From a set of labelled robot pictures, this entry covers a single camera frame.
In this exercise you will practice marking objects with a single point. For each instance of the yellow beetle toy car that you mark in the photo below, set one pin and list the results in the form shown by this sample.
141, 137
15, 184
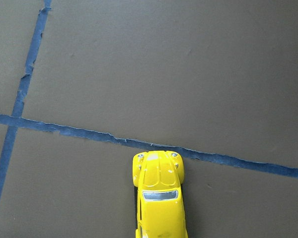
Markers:
158, 177

